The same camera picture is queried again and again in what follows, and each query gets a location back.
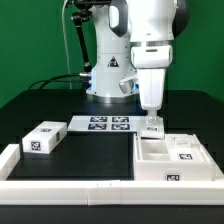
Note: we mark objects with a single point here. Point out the white block with tags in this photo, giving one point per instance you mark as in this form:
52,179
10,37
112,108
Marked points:
45,137

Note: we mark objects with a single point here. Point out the white cabinet body box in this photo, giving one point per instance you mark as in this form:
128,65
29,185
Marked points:
151,162

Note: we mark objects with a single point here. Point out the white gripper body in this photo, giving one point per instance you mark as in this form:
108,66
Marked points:
151,64

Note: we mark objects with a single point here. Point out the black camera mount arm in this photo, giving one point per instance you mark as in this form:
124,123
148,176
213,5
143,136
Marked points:
79,18

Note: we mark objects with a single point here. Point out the white U-shaped fence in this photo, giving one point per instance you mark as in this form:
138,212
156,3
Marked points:
104,192

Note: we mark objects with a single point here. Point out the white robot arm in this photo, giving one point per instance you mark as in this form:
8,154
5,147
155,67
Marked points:
121,25

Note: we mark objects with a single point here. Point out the flat white panel with tags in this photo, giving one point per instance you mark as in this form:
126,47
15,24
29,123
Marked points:
106,123

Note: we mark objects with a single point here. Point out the white cabinet door with knob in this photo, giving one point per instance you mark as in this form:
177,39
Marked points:
152,127

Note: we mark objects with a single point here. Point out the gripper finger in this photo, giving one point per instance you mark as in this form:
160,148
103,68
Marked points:
152,115

